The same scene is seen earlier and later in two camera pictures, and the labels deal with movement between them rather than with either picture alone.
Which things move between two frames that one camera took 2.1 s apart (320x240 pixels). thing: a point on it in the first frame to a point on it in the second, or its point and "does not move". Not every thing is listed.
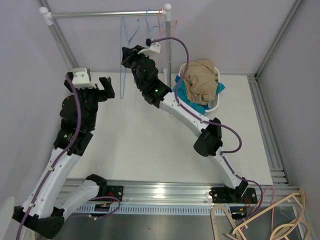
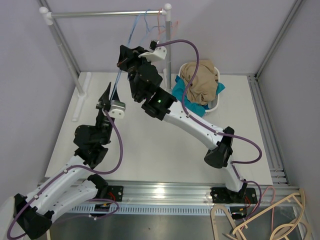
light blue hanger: (128, 42) to (147, 30)
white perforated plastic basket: (214, 104) does not move
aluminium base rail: (173, 196) does not move
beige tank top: (201, 80) does not move
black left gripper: (106, 84) to (104, 99)
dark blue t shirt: (206, 107) does not move
